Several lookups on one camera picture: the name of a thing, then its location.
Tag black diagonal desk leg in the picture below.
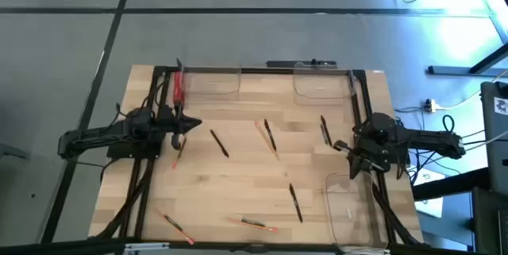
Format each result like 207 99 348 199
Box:
469 42 508 75

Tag white paper sheet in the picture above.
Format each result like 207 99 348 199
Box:
412 167 445 218

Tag black aluminium table frame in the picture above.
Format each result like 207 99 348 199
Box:
89 65 424 248

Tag red stapler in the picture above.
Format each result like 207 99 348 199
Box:
172 70 186 107

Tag white power strip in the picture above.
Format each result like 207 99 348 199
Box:
421 98 438 114

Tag clear plastic bin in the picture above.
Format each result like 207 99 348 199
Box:
292 62 357 108
324 171 389 249
182 65 243 97

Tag dark grey cabinet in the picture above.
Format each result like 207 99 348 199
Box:
479 80 508 196

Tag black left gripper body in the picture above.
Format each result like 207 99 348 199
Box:
158 106 187 136

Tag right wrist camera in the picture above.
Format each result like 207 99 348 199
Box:
332 139 351 153

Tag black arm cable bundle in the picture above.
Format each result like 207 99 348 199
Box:
371 183 422 247
94 158 156 240

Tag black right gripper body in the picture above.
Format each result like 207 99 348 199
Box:
348 143 384 168

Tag black floor beam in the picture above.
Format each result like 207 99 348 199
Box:
411 166 491 203

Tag black right arm cable loop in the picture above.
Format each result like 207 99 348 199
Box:
441 114 456 133

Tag grey furniture foot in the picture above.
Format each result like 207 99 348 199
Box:
0 142 31 160

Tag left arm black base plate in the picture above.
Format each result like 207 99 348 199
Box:
106 143 164 160

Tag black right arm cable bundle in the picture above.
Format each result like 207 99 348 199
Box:
371 183 422 247

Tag black left arm cable bundle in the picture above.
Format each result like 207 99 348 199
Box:
94 158 156 240

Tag yellow pencil with pink eraser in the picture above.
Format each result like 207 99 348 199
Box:
225 217 279 234
171 135 188 170
154 207 196 246
253 120 281 162

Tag grey desk foot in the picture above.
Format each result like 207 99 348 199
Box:
427 65 508 78

